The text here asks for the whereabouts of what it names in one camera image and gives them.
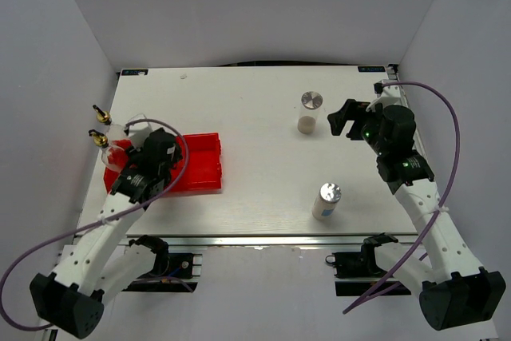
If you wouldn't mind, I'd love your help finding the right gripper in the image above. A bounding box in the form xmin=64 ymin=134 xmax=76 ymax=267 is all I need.
xmin=327 ymin=99 xmax=389 ymax=156

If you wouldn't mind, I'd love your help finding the clear glass oil bottle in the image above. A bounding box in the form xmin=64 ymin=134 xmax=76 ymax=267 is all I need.
xmin=93 ymin=105 xmax=128 ymax=142

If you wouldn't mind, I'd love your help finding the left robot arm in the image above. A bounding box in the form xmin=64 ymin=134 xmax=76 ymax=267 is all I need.
xmin=30 ymin=129 xmax=188 ymax=339

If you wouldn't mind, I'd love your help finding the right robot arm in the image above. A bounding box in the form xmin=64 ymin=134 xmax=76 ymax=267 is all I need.
xmin=327 ymin=99 xmax=506 ymax=331

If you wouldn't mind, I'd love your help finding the clear jar with metal lid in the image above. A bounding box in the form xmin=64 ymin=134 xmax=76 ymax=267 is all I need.
xmin=297 ymin=91 xmax=323 ymax=134

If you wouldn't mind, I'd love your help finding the red plastic organizer tray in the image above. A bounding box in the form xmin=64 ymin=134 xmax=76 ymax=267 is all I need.
xmin=102 ymin=131 xmax=224 ymax=197

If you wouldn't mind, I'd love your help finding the white shaker with metal lid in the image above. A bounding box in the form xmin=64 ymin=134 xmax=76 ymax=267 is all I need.
xmin=311 ymin=183 xmax=342 ymax=220

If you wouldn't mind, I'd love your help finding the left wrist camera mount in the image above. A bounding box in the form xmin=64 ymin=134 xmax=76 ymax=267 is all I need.
xmin=125 ymin=113 xmax=153 ymax=149

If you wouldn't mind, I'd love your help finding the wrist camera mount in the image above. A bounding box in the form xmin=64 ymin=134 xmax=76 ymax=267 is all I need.
xmin=366 ymin=80 xmax=402 ymax=112
xmin=125 ymin=113 xmax=153 ymax=149

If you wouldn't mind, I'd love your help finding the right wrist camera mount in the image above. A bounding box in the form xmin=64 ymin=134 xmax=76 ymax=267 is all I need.
xmin=366 ymin=80 xmax=402 ymax=112

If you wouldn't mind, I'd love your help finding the aluminium table rail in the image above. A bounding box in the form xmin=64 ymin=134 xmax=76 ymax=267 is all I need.
xmin=384 ymin=64 xmax=403 ymax=97

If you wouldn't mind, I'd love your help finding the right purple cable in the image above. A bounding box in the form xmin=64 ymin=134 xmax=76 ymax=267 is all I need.
xmin=342 ymin=80 xmax=461 ymax=315

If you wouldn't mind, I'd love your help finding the purple cable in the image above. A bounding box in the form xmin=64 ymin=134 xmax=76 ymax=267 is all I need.
xmin=0 ymin=117 xmax=196 ymax=331
xmin=342 ymin=80 xmax=461 ymax=315

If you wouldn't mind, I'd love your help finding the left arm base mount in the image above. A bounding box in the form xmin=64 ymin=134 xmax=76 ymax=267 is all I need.
xmin=125 ymin=236 xmax=203 ymax=293

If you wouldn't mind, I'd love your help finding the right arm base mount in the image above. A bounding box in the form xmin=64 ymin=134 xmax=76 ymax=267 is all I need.
xmin=325 ymin=233 xmax=398 ymax=297

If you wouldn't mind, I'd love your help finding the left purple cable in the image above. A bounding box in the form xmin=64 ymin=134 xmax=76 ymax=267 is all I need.
xmin=0 ymin=117 xmax=196 ymax=331

